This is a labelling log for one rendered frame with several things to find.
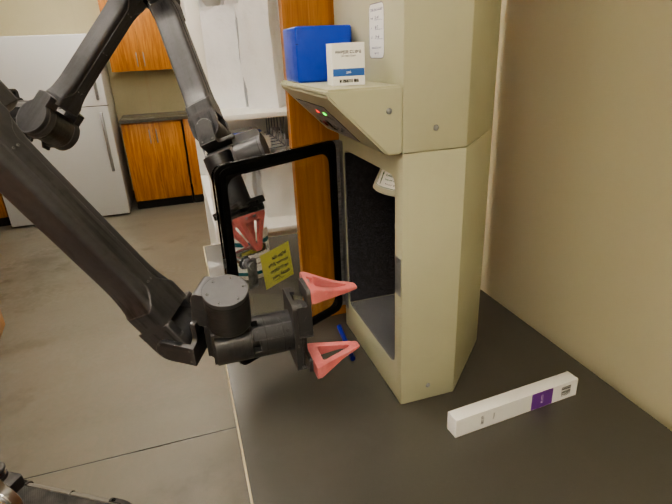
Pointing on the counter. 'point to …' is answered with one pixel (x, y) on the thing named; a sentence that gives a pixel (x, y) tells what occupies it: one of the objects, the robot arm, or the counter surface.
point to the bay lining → (368, 231)
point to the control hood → (359, 110)
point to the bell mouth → (384, 183)
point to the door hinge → (342, 215)
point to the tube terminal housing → (432, 180)
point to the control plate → (326, 118)
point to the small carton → (345, 63)
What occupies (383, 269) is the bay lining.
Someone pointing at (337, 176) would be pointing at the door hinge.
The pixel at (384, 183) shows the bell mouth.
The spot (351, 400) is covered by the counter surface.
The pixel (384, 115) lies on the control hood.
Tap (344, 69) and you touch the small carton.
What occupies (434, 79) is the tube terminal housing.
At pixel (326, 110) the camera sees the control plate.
